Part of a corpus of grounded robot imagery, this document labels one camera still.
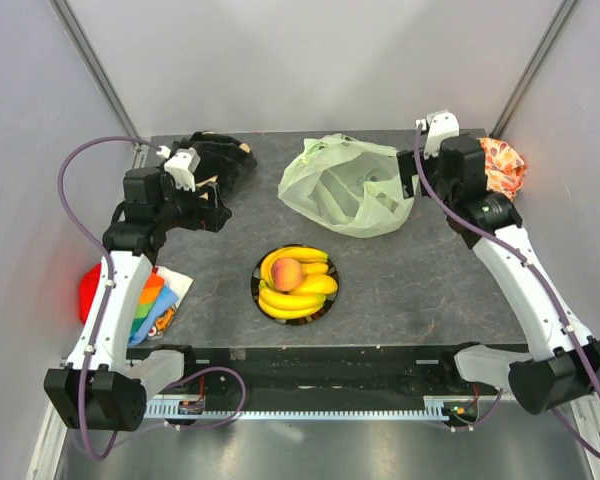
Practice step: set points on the black rimmed ceramic plate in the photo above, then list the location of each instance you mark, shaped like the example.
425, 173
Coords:
254, 287

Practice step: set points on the smooth yellow fake mango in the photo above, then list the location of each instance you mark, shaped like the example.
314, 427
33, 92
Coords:
317, 284

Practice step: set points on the wrinkled yellow fake fruit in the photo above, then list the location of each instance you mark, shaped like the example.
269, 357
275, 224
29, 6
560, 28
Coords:
317, 268

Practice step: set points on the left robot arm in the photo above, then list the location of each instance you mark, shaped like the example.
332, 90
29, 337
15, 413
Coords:
97, 389

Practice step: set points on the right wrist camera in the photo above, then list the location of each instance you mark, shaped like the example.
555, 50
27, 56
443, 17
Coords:
437, 127

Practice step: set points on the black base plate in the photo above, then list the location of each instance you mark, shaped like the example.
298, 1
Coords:
411, 370

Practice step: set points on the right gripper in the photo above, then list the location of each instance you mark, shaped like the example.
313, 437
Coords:
407, 167

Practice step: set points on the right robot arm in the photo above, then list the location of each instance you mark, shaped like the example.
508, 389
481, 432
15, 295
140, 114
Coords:
560, 347

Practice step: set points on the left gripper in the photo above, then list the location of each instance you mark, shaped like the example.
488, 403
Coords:
210, 218

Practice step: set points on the orange fake fruit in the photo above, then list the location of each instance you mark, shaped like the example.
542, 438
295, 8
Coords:
287, 274

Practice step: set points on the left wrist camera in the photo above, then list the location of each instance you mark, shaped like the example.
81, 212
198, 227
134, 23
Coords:
180, 164

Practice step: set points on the pale green plastic bag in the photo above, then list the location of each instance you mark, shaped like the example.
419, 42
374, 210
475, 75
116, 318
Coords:
348, 186

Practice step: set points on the orange floral cloth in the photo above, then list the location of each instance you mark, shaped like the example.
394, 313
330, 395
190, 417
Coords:
505, 169

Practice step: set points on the black floral patterned cloth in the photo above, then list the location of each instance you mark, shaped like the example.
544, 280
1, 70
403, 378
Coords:
223, 158

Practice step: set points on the rainbow striped cloth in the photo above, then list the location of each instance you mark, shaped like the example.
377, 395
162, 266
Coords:
158, 304

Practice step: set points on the grey slotted cable duct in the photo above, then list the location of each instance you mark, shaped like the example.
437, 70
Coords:
179, 408

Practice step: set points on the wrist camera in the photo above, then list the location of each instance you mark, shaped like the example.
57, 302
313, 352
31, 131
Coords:
437, 127
180, 164

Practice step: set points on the yellow fake banana bunch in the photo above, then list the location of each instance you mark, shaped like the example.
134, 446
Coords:
283, 306
302, 254

